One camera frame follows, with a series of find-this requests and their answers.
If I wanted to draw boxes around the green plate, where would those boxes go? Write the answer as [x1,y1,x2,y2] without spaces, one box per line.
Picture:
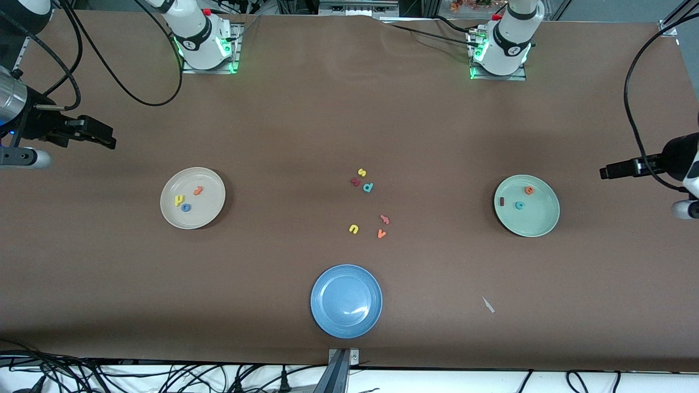
[494,175,561,238]

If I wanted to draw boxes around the beige brown plate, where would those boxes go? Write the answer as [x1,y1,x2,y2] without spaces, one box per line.
[160,167,226,230]

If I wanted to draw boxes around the orange artificial flowers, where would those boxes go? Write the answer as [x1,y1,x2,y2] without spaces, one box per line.
[449,0,493,13]

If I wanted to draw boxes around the brown table cover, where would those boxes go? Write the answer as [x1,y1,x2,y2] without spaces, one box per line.
[0,10,699,373]

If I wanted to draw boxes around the silver device box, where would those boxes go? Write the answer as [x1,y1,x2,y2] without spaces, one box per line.
[318,0,400,17]

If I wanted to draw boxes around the blue plate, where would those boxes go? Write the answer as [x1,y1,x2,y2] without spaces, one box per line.
[310,264,383,339]

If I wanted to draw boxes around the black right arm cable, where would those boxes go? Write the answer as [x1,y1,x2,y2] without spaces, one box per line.
[0,0,183,110]

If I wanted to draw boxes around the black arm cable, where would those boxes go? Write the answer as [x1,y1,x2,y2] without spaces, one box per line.
[0,0,183,110]
[624,19,699,192]

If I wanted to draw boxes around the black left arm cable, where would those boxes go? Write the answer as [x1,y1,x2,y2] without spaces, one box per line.
[624,19,699,192]

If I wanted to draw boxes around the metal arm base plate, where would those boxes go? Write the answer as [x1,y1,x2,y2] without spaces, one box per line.
[181,23,242,75]
[469,30,528,82]

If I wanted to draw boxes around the black base cable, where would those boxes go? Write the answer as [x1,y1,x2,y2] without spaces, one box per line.
[381,21,484,50]
[434,15,472,35]

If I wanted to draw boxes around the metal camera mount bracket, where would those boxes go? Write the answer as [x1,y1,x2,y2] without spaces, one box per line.
[312,348,360,393]

